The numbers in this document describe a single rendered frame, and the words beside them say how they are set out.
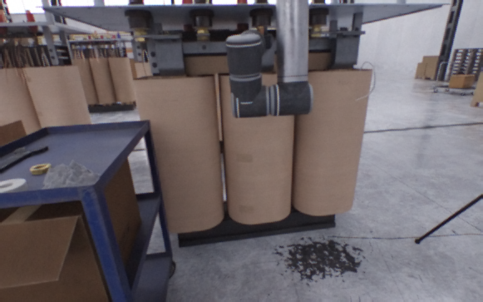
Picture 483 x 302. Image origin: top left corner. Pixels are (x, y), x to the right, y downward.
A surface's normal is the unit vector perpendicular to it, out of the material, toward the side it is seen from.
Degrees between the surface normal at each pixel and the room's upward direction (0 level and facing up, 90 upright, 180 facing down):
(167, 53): 90
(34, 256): 26
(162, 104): 90
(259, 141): 90
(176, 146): 90
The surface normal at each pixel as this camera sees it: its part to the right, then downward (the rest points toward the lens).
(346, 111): 0.15, 0.34
